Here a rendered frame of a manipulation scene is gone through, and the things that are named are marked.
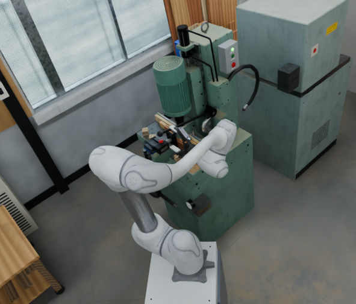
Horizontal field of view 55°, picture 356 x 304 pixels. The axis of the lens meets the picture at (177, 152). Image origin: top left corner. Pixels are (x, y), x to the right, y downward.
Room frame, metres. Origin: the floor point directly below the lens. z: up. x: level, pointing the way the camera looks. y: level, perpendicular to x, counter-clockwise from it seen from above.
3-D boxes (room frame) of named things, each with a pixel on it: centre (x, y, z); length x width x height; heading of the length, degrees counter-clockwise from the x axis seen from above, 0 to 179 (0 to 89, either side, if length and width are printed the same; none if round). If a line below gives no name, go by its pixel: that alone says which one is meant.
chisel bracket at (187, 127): (1.73, -0.08, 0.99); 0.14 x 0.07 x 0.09; 121
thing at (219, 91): (1.70, -0.32, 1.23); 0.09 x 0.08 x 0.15; 121
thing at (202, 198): (1.42, -0.07, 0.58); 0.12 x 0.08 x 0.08; 121
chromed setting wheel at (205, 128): (1.68, -0.23, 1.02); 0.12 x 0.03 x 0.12; 121
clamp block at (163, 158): (1.64, 0.12, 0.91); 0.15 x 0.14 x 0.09; 31
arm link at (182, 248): (0.95, 0.08, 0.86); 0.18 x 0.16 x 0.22; 49
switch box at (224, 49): (1.76, -0.40, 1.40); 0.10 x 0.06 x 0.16; 121
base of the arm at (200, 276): (0.95, 0.05, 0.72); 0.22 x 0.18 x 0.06; 75
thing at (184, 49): (1.79, -0.18, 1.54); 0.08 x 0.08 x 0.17; 31
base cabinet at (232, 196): (1.78, -0.16, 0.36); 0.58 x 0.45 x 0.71; 121
